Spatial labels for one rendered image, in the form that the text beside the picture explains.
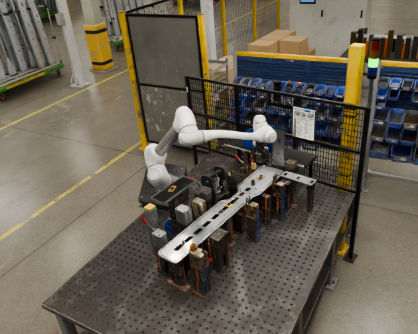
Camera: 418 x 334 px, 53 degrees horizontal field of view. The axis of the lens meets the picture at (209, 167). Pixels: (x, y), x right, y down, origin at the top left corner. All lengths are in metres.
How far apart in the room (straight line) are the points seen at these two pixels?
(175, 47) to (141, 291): 3.28
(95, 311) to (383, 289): 2.43
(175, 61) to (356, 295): 3.43
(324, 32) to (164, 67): 4.91
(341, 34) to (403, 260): 6.16
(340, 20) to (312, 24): 0.59
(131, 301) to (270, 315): 0.93
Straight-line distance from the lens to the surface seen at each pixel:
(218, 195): 3.41
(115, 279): 3.22
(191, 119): 3.16
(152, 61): 5.73
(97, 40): 10.57
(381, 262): 4.35
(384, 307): 3.96
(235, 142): 4.08
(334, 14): 9.59
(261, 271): 3.12
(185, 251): 2.85
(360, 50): 3.43
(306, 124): 3.77
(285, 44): 7.69
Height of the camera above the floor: 2.86
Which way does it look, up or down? 30 degrees down
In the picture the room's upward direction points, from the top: 5 degrees counter-clockwise
